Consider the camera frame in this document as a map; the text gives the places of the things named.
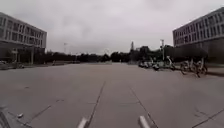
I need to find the grey paved plaza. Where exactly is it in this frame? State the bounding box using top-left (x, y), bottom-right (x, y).
top-left (0, 62), bottom-right (224, 128)

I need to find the row of trees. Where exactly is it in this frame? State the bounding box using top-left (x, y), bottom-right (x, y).
top-left (34, 44), bottom-right (174, 64)

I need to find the row of parked bicycles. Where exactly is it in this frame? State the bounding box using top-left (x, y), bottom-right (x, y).
top-left (137, 55), bottom-right (209, 79)

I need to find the pole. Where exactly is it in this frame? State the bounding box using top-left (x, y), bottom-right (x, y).
top-left (159, 38), bottom-right (166, 62)

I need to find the robot's own part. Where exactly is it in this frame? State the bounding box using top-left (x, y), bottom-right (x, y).
top-left (138, 115), bottom-right (151, 128)
top-left (76, 116), bottom-right (89, 128)

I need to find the building with window grid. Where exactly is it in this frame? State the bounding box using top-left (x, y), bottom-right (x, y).
top-left (172, 6), bottom-right (224, 64)

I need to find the building with pillars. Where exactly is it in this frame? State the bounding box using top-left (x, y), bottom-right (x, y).
top-left (0, 11), bottom-right (48, 64)

